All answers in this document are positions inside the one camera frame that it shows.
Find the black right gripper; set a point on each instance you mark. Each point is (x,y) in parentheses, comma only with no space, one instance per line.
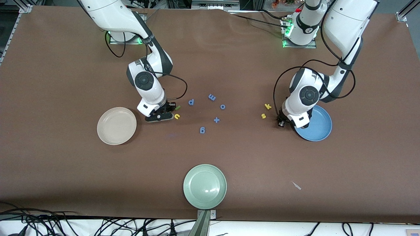
(169,106)

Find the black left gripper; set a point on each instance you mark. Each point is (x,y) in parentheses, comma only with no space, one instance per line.
(281,122)

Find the yellow foam letter k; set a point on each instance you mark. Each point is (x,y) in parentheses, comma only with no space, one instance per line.
(267,106)

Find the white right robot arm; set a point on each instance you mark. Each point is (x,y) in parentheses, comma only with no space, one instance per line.
(144,80)

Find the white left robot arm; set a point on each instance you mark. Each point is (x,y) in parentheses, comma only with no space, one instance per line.
(309,95)

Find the blue plate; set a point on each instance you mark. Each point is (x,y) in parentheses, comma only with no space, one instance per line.
(320,129)

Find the blue foam letter m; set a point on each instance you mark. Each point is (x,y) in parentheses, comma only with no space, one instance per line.
(212,97)

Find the beige brown plate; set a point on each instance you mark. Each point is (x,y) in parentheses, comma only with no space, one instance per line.
(116,126)

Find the small white tape scrap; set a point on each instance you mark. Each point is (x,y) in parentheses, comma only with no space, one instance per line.
(296,186)

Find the pale green plate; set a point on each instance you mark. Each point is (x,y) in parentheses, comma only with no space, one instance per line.
(205,186)

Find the grey metal background box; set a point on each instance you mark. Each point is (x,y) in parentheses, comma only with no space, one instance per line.
(215,4)

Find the brown table cover sheet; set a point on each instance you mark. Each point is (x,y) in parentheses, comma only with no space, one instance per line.
(65,164)

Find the orange background objects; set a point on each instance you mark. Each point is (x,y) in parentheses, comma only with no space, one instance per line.
(276,2)

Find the tan box corner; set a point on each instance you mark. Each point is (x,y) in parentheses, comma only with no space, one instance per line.
(413,233)

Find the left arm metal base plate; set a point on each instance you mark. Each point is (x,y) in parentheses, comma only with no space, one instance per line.
(311,46)

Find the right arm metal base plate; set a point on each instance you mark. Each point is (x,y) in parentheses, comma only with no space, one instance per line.
(115,42)

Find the grey metal camera mount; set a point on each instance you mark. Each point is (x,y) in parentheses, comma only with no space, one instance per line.
(203,226)

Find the aluminium frame corner bracket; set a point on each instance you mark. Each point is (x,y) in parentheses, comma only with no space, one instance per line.
(26,9)
(401,16)

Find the aluminium frame rail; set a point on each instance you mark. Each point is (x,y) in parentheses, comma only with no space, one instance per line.
(410,6)
(10,36)

